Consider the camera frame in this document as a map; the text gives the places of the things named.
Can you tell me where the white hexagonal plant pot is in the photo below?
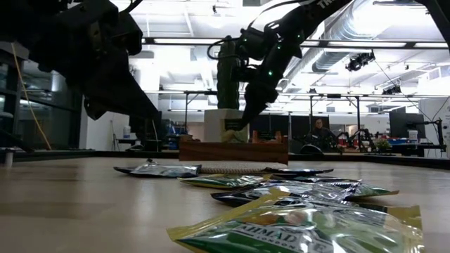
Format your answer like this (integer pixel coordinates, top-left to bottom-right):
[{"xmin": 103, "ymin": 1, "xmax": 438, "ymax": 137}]
[{"xmin": 203, "ymin": 108, "xmax": 251, "ymax": 143}]

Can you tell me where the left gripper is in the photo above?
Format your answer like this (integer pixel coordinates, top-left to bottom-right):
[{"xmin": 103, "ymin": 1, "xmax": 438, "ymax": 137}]
[{"xmin": 27, "ymin": 0, "xmax": 159, "ymax": 120}]

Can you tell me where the blue blackcurrant tea bag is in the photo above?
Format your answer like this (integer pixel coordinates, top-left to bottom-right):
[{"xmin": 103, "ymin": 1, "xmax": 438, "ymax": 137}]
[
  {"xmin": 112, "ymin": 158, "xmax": 203, "ymax": 179},
  {"xmin": 210, "ymin": 178, "xmax": 362, "ymax": 208},
  {"xmin": 263, "ymin": 167, "xmax": 335, "ymax": 177}
]

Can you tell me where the yellow hanging cable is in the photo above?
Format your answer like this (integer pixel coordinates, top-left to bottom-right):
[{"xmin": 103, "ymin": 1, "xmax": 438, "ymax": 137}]
[{"xmin": 10, "ymin": 41, "xmax": 53, "ymax": 151}]

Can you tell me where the silver ventilation duct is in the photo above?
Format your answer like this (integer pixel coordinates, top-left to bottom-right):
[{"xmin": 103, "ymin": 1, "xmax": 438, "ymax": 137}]
[{"xmin": 311, "ymin": 0, "xmax": 377, "ymax": 73}]

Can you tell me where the green yellow lemon tea bag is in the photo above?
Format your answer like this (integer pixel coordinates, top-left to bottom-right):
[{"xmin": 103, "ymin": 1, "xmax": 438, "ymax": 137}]
[
  {"xmin": 344, "ymin": 181, "xmax": 401, "ymax": 200},
  {"xmin": 166, "ymin": 188, "xmax": 426, "ymax": 253},
  {"xmin": 176, "ymin": 173, "xmax": 274, "ymax": 190},
  {"xmin": 220, "ymin": 118, "xmax": 250, "ymax": 143}
]

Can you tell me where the round woven rope coaster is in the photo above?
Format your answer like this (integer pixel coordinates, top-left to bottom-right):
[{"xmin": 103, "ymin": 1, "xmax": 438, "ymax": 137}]
[{"xmin": 198, "ymin": 160, "xmax": 290, "ymax": 175}]

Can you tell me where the black computer monitor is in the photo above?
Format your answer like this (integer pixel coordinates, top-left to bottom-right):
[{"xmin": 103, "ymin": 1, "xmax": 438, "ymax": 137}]
[
  {"xmin": 128, "ymin": 117, "xmax": 163, "ymax": 142},
  {"xmin": 389, "ymin": 111, "xmax": 427, "ymax": 140}
]

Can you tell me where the black ceiling spotlight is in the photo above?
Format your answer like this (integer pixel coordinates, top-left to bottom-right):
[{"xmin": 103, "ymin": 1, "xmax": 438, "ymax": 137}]
[
  {"xmin": 381, "ymin": 85, "xmax": 402, "ymax": 96},
  {"xmin": 345, "ymin": 51, "xmax": 376, "ymax": 72}
]

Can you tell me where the small potted plant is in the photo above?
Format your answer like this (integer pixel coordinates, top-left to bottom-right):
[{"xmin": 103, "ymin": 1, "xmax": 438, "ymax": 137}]
[{"xmin": 374, "ymin": 138, "xmax": 392, "ymax": 153}]

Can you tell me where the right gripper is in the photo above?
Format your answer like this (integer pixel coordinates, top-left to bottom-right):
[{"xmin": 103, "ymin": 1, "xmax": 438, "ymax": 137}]
[{"xmin": 239, "ymin": 59, "xmax": 285, "ymax": 131}]

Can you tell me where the green cactus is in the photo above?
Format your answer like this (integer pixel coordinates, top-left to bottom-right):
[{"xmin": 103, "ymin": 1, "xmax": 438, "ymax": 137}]
[{"xmin": 216, "ymin": 34, "xmax": 243, "ymax": 110}]

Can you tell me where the grey cylindrical foot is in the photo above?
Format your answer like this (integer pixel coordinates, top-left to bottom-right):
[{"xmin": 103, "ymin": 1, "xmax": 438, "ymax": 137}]
[{"xmin": 1, "ymin": 147, "xmax": 15, "ymax": 168}]

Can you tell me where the person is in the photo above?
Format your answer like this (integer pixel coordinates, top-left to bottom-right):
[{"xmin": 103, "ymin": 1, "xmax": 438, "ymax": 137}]
[{"xmin": 304, "ymin": 117, "xmax": 339, "ymax": 153}]

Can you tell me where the brown wooden compartment tray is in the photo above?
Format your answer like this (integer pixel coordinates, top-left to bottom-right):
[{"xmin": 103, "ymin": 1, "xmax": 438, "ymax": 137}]
[{"xmin": 178, "ymin": 134, "xmax": 290, "ymax": 165}]

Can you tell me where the dark glass partition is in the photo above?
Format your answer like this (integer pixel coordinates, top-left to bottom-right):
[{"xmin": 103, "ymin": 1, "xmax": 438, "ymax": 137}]
[{"xmin": 0, "ymin": 41, "xmax": 85, "ymax": 150}]

